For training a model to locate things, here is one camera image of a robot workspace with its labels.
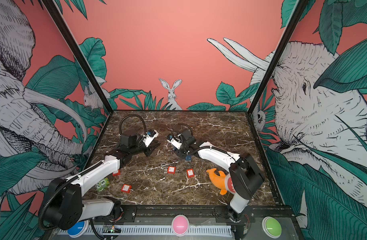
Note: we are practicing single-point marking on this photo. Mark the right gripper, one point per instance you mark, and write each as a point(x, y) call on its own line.
point(178, 152)

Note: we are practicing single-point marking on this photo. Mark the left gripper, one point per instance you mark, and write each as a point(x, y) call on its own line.
point(150, 148)

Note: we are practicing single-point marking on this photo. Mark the blue padlock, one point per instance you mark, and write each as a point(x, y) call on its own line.
point(188, 158)

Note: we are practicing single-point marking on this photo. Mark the red padlock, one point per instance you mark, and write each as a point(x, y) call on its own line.
point(190, 173)
point(126, 188)
point(116, 173)
point(171, 170)

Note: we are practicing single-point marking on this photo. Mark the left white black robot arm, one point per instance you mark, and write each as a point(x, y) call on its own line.
point(63, 205)

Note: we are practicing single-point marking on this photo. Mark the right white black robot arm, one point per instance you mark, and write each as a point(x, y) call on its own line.
point(244, 176)

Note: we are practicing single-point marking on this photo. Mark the orange shark plush toy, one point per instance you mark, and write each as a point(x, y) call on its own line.
point(221, 181)

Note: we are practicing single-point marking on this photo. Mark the green number block toy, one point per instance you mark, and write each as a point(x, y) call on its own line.
point(102, 185)

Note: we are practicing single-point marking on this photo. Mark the pink push button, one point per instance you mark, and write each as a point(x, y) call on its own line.
point(180, 225)

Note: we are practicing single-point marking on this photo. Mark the blue push button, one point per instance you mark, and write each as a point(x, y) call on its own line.
point(78, 229)

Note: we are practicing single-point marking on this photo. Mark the green push button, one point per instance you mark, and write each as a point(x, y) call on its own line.
point(271, 227)

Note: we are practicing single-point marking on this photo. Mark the black front mounting rail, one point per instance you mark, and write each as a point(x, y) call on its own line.
point(221, 214)

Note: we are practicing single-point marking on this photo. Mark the left black frame post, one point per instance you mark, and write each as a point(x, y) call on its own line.
point(71, 42)

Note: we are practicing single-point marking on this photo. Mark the black frame post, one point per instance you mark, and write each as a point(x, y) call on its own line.
point(71, 42)
point(293, 21)

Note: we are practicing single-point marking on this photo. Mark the right black frame post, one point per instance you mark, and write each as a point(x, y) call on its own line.
point(293, 21)

